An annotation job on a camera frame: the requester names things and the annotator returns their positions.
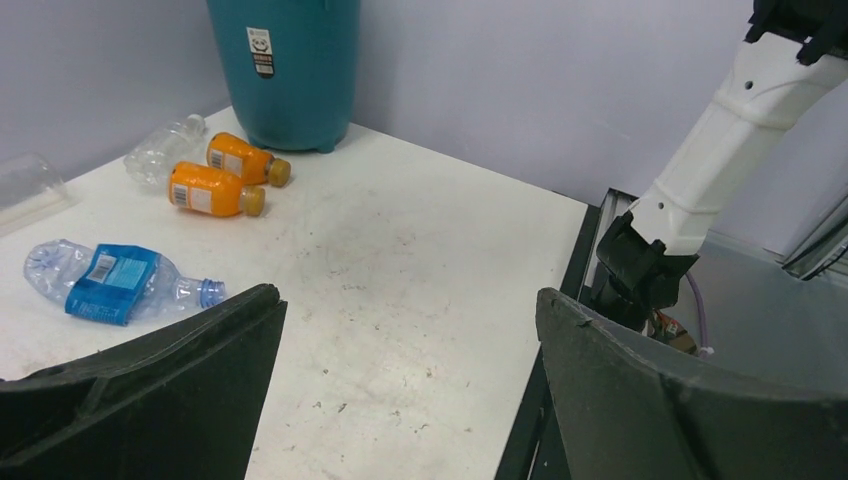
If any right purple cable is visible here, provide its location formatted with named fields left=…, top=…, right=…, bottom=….
left=682, top=270, right=715, bottom=359

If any small orange juice bottle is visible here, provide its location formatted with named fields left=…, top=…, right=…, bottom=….
left=166, top=162, right=266, bottom=217
left=206, top=132, right=292, bottom=187

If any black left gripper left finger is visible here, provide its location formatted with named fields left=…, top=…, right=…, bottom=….
left=1, top=284, right=287, bottom=479

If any crushed blue label bottle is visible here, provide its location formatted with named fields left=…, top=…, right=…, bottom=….
left=23, top=239, right=227, bottom=326

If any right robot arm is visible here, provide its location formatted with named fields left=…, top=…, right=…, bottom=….
left=592, top=1, right=847, bottom=330

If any teal plastic bin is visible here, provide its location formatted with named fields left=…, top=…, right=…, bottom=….
left=207, top=0, right=361, bottom=153

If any aluminium frame rail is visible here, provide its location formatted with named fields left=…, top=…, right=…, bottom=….
left=782, top=194, right=847, bottom=281

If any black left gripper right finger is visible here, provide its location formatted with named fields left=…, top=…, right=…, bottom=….
left=535, top=287, right=847, bottom=479

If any clear bottle at wall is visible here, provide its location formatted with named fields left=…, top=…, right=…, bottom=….
left=1, top=153, right=72, bottom=236

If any clear crushed bottle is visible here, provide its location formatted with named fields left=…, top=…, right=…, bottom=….
left=123, top=114, right=206, bottom=189

